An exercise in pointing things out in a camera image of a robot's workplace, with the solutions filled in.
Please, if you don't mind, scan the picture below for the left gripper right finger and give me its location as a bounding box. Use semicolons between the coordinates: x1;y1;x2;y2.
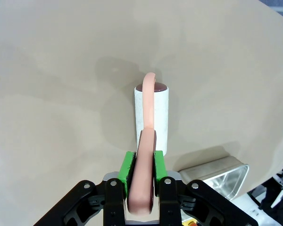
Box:
153;150;259;226

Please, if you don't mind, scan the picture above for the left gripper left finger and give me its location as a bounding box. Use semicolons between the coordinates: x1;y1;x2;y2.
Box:
33;150;136;226

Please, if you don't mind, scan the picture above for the yellow emergency stop box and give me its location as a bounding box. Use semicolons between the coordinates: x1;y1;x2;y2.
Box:
183;218;200;226

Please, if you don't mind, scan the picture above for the rectangular metal tin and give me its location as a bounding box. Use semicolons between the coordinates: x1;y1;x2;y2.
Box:
178;157;250;201

